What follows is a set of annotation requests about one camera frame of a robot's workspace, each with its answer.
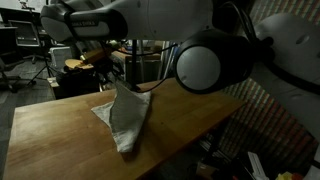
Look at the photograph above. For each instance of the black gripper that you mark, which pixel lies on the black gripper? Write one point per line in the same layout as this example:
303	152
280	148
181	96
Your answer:
105	69

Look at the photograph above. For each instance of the white woven towel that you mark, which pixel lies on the white woven towel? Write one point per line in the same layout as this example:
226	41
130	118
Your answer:
124	116

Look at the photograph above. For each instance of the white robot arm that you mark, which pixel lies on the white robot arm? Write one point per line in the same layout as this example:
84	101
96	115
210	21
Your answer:
281	52

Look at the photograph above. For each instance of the black tripod stand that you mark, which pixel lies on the black tripod stand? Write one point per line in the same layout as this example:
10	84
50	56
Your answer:
50	70

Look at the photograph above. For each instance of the black vertical pole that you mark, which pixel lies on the black vertical pole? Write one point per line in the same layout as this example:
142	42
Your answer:
134	61

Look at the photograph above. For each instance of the black office chair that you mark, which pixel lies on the black office chair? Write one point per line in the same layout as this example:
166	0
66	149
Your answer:
26	34

